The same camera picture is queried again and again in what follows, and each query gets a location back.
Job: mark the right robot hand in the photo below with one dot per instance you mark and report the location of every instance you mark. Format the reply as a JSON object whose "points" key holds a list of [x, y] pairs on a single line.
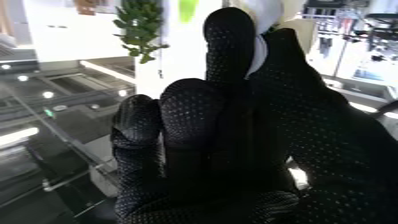
{"points": [[250, 150]]}

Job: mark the green plant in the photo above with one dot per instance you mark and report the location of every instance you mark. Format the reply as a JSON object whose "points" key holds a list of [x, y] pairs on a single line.
{"points": [[141, 26]]}

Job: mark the white flower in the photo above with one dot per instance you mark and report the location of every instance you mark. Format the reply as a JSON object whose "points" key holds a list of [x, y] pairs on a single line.
{"points": [[264, 13]]}

